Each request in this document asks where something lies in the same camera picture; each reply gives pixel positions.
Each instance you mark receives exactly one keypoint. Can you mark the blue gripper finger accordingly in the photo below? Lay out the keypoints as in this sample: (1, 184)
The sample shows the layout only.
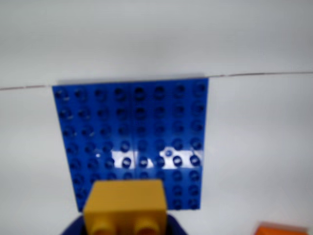
(73, 227)
(175, 226)

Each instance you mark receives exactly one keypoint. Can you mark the yellow 2x2 block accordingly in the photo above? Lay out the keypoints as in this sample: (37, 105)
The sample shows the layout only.
(124, 203)

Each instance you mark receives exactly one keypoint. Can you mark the orange 2x4 block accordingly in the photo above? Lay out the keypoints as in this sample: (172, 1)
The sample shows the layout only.
(281, 228)

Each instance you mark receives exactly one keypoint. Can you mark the blue 8x8 baseplate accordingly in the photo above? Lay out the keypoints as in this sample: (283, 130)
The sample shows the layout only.
(137, 122)

